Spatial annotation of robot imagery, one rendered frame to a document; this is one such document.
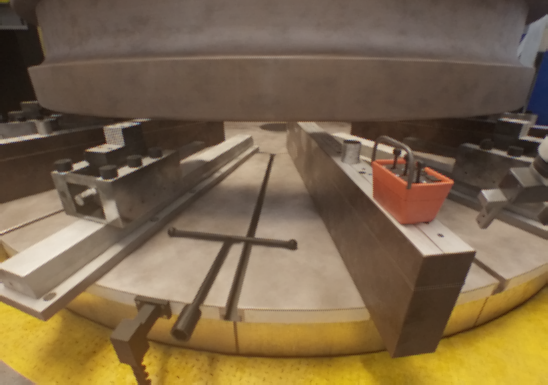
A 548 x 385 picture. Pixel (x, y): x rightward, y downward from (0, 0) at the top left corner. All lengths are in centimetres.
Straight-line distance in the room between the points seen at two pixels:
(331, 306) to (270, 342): 31
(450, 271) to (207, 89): 107
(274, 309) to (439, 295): 51
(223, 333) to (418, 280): 76
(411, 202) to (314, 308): 50
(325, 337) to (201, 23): 144
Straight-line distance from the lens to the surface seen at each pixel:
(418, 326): 87
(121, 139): 137
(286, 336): 115
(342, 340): 121
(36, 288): 122
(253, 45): 128
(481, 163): 183
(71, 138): 232
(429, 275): 74
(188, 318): 95
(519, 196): 64
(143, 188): 130
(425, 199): 76
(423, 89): 141
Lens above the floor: 107
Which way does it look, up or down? 23 degrees down
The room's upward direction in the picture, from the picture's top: straight up
